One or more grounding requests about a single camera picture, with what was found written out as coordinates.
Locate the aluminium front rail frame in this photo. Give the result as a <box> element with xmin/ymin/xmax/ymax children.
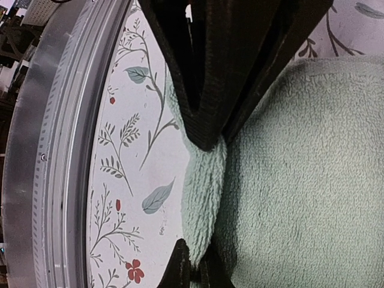
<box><xmin>2</xmin><ymin>1</ymin><xmax>131</xmax><ymax>287</ymax></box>

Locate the green panda towel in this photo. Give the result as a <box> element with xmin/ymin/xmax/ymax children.
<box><xmin>181</xmin><ymin>55</ymin><xmax>383</xmax><ymax>287</ymax></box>

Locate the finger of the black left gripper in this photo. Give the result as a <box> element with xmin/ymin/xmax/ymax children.
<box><xmin>223</xmin><ymin>1</ymin><xmax>333</xmax><ymax>143</ymax></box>
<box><xmin>140</xmin><ymin>1</ymin><xmax>279</xmax><ymax>151</ymax></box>

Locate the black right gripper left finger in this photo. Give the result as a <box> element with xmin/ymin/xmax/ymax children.
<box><xmin>157</xmin><ymin>239</ymin><xmax>191</xmax><ymax>288</ymax></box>

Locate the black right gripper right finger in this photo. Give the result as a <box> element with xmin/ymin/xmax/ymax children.
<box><xmin>200</xmin><ymin>244</ymin><xmax>235</xmax><ymax>288</ymax></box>

